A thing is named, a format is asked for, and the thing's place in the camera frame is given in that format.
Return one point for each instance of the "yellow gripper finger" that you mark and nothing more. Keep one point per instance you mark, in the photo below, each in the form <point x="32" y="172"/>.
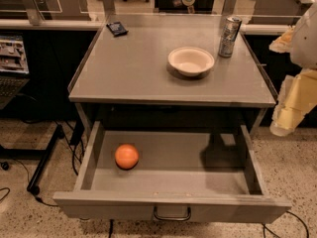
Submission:
<point x="283" y="43"/>
<point x="297" y="97"/>

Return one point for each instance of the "orange fruit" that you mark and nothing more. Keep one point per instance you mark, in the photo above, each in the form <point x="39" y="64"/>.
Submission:
<point x="126" y="156"/>

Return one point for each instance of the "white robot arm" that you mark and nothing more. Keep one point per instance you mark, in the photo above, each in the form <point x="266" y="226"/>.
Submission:
<point x="304" y="41"/>

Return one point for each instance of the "grey metal counter cabinet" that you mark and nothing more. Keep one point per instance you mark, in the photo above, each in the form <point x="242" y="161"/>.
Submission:
<point x="134" y="69"/>

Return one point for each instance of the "grey open top drawer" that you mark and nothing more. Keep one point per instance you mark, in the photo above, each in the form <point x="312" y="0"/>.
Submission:
<point x="217" y="175"/>

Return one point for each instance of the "silver drink can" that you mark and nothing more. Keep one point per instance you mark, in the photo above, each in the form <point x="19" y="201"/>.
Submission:
<point x="230" y="32"/>

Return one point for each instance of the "white bowl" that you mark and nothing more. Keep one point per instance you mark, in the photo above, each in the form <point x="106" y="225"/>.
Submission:
<point x="190" y="61"/>

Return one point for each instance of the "dark blue snack packet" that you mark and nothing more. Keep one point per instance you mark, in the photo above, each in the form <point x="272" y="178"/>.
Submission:
<point x="117" y="29"/>

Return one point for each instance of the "laptop computer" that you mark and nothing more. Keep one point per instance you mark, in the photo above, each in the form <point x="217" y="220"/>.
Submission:
<point x="14" y="70"/>

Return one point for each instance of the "metal drawer handle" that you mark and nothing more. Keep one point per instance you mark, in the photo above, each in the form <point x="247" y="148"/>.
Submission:
<point x="172" y="213"/>

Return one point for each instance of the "black stand frame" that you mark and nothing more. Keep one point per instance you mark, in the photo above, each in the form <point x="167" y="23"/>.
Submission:
<point x="42" y="156"/>

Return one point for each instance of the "white horizontal rail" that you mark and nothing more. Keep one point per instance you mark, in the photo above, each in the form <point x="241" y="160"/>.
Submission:
<point x="16" y="24"/>

